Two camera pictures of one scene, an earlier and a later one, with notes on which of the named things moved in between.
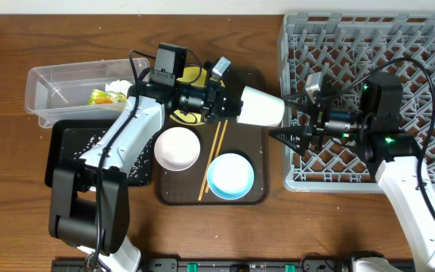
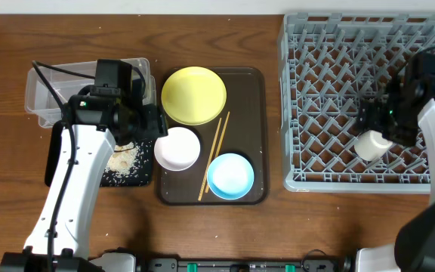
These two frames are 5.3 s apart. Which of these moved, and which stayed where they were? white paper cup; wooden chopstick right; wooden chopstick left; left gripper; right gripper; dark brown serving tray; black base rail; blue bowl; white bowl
Moved: right gripper; left gripper; white paper cup
Stayed: dark brown serving tray; white bowl; wooden chopstick left; black base rail; wooden chopstick right; blue bowl
